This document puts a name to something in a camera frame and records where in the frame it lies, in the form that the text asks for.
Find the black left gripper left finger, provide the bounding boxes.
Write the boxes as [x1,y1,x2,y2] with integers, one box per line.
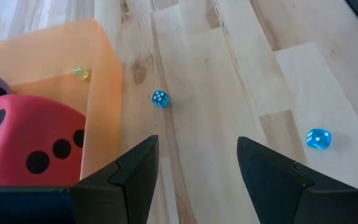
[0,134,160,224]

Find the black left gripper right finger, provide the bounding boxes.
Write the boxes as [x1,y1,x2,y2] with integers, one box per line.
[237,136,358,224]

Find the small blue translucent die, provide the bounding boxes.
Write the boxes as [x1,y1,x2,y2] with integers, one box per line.
[306,128,333,151]

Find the orange translucent plastic bin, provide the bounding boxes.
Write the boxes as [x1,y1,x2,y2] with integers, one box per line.
[0,17,124,187]

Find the small teal translucent die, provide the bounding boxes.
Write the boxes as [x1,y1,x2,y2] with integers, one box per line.
[151,90,170,109]

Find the large red foam die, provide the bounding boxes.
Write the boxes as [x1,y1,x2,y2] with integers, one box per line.
[0,94,87,187]

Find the small yellow-green translucent die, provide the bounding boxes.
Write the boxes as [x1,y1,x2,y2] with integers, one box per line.
[72,65,90,81]

